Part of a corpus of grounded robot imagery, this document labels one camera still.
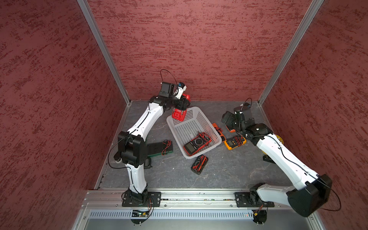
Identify yellow black multimeter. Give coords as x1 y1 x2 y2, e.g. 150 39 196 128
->
224 135 246 150

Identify yellow cup with batteries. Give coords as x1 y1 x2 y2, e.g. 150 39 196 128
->
272 134 284 145

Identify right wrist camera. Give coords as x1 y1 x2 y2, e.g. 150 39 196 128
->
234 102 253 122

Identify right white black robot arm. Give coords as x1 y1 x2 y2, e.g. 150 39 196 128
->
221 107 332 217

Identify white plastic perforated basket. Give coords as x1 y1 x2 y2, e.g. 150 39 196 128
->
166 106 222 159

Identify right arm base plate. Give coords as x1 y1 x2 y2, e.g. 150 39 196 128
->
234 192 275 208

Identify small black box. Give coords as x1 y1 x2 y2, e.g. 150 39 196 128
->
263 155 276 164

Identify small red multimeter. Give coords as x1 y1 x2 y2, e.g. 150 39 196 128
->
172 94 190 122

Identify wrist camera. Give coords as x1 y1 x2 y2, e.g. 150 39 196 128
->
175 82 186 99
234 102 253 122

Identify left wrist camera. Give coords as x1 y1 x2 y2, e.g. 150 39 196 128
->
175 82 186 99

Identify large red black multimeter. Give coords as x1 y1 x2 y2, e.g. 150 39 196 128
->
184 132 212 156

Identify orange multimeter with leads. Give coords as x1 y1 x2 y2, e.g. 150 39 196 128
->
226 125 236 133

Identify orange clamp meter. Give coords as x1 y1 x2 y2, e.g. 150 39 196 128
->
212 123 226 142

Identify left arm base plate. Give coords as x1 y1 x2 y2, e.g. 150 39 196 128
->
121 190 162 208

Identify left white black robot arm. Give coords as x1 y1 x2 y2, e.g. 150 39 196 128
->
114 94 191 206

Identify black multimeter with red leads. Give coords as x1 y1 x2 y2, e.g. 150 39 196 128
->
191 155 209 175

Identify small black multimeter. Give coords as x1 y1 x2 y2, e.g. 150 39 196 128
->
144 157 152 169

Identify green multimeter face down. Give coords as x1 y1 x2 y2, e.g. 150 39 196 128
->
147 140 173 157

